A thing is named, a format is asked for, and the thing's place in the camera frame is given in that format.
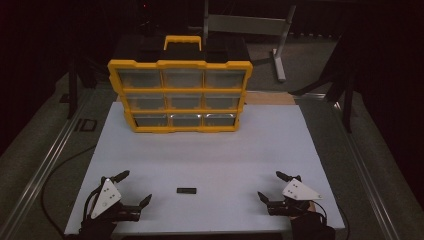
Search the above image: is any grey metal table frame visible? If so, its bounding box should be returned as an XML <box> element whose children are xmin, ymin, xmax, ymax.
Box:
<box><xmin>201</xmin><ymin>0</ymin><xmax>298</xmax><ymax>83</ymax></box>

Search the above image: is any black tripod stand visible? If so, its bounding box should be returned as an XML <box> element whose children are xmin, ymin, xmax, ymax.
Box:
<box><xmin>289</xmin><ymin>33</ymin><xmax>356</xmax><ymax>134</ymax></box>

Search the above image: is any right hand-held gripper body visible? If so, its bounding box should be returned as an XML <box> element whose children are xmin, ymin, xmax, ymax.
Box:
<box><xmin>266</xmin><ymin>178</ymin><xmax>324</xmax><ymax>217</ymax></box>

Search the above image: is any person's left hand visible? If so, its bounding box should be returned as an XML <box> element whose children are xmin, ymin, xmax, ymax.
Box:
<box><xmin>81</xmin><ymin>219</ymin><xmax>118</xmax><ymax>236</ymax></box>

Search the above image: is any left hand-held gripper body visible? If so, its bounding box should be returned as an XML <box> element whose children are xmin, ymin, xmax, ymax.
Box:
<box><xmin>87</xmin><ymin>176</ymin><xmax>143</xmax><ymax>223</ymax></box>

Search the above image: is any dark rectangular floor plate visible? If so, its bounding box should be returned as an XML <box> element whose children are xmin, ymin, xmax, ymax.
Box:
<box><xmin>73</xmin><ymin>118</ymin><xmax>98</xmax><ymax>133</ymax></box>

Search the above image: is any set of clear organizer bins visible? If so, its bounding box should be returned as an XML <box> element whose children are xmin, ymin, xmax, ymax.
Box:
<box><xmin>118</xmin><ymin>69</ymin><xmax>247</xmax><ymax>128</ymax></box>

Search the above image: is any person's right hand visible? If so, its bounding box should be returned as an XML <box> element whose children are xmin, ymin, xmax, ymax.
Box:
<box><xmin>289</xmin><ymin>201</ymin><xmax>334</xmax><ymax>236</ymax></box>

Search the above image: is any yellow black organizer case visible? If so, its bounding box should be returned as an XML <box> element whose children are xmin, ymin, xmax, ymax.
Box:
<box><xmin>107</xmin><ymin>34</ymin><xmax>254</xmax><ymax>134</ymax></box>

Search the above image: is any wooden board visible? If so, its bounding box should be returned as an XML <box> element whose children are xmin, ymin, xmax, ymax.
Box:
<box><xmin>244</xmin><ymin>91</ymin><xmax>297</xmax><ymax>106</ymax></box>

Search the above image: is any long black cable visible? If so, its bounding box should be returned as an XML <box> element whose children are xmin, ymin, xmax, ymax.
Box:
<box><xmin>40</xmin><ymin>144</ymin><xmax>98</xmax><ymax>238</ymax></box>

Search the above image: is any aluminium rail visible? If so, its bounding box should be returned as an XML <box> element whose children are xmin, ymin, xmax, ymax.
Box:
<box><xmin>0</xmin><ymin>89</ymin><xmax>94</xmax><ymax>240</ymax></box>
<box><xmin>294</xmin><ymin>93</ymin><xmax>401</xmax><ymax>240</ymax></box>

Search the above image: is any right hand-held gripper cable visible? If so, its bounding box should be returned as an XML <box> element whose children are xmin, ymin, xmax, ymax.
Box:
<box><xmin>313</xmin><ymin>200</ymin><xmax>350</xmax><ymax>240</ymax></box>

